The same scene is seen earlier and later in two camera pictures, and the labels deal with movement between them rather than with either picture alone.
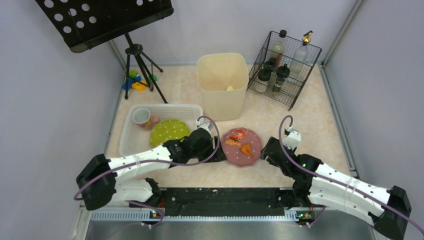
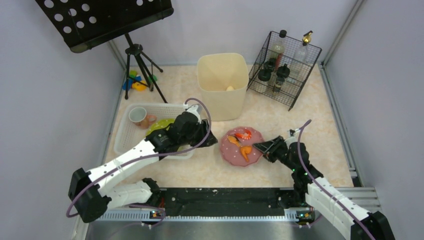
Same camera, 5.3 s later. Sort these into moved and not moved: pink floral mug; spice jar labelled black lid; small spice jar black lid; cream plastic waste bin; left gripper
Moved: pink floral mug; left gripper
Not moved: spice jar labelled black lid; small spice jar black lid; cream plastic waste bin
